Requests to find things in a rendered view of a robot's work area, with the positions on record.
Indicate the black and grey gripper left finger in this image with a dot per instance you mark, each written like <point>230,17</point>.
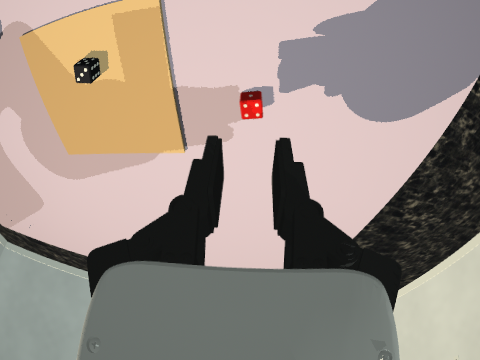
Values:
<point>174,236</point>

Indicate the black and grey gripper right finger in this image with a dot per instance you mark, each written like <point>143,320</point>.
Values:
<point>312,241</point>

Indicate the red die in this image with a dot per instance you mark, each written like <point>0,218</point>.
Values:
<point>251,105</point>

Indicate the black die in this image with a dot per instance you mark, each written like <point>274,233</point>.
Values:
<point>87,70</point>

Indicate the orange mat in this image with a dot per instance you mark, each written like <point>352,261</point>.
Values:
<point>131,107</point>

